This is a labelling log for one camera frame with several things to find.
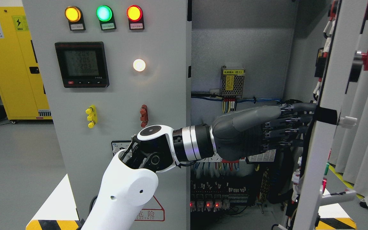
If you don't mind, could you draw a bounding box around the red electric hazard warning sticker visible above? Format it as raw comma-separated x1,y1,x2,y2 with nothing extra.
135,196,165,222

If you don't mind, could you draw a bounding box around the black digital power meter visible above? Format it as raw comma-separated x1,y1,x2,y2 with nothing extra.
55,41,110,88

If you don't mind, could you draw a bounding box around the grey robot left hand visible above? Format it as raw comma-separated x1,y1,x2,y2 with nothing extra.
211,103,316,161

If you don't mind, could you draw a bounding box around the yellow safety cabinet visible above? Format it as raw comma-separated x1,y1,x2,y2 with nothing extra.
0,6,52,121

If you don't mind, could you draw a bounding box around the grey cabinet door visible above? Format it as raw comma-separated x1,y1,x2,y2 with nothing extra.
293,0,368,230
22,0,191,230

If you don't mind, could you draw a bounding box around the red emergency stop button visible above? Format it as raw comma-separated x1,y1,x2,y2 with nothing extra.
349,50,368,82

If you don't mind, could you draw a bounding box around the white knob selector switch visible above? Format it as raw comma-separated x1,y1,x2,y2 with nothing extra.
337,116,358,129

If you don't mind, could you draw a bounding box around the metal mesh power supply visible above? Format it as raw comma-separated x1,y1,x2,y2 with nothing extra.
220,65,246,99

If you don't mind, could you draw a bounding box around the red indicator lamp left door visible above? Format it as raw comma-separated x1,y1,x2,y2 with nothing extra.
126,5,145,30

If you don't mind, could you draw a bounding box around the silver door handle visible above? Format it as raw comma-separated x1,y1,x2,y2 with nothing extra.
319,190,357,206

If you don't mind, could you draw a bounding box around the white indicator lamp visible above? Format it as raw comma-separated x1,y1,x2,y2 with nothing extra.
133,59,146,72

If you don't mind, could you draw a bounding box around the yellow indicator lamp left door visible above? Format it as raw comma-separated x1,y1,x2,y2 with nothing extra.
65,6,86,31

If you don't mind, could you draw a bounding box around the yellow terminal post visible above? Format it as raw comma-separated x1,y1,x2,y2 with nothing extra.
86,104,98,128

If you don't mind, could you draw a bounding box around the black relay terminal row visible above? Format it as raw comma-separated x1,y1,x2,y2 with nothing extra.
189,176,252,213

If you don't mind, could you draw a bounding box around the green indicator lamp left door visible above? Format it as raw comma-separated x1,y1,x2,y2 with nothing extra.
96,5,117,31

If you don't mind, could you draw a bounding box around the white circuit breaker row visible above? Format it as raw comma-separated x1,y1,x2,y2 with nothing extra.
191,150,277,164

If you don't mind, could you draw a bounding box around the black white rotary switch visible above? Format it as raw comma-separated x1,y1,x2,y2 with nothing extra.
111,140,131,155

